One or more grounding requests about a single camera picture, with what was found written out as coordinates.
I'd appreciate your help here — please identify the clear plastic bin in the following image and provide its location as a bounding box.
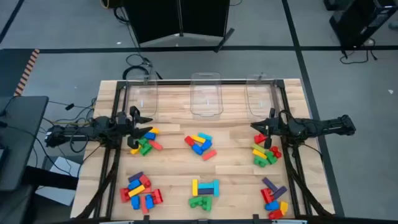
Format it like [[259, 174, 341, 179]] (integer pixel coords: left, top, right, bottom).
[[190, 72, 224, 121], [124, 73, 159, 121], [245, 73, 282, 121]]

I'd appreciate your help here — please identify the black partition panel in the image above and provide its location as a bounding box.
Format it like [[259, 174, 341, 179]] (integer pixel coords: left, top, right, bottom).
[[179, 0, 236, 53], [123, 0, 182, 44]]

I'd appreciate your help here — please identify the thin black floor cable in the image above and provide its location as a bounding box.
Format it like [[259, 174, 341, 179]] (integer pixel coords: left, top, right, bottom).
[[339, 37, 379, 65]]

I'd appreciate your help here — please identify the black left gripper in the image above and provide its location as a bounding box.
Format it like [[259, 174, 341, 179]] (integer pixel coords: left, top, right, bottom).
[[116, 105, 154, 149]]

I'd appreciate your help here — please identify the black desk base bar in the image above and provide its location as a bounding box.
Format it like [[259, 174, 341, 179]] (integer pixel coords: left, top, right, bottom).
[[24, 166, 79, 190]]

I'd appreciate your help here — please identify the black desk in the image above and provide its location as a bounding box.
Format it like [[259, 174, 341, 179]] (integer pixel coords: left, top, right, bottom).
[[0, 95, 50, 191]]

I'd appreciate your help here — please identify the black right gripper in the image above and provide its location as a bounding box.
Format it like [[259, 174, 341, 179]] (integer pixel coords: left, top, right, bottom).
[[250, 108, 293, 149]]

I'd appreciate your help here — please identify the black computer tower cart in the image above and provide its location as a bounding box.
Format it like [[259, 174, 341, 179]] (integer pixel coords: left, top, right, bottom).
[[328, 0, 398, 49]]

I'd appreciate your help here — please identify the orange black hazard strip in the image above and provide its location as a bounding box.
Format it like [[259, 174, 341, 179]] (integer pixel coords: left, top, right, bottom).
[[14, 49, 40, 96]]

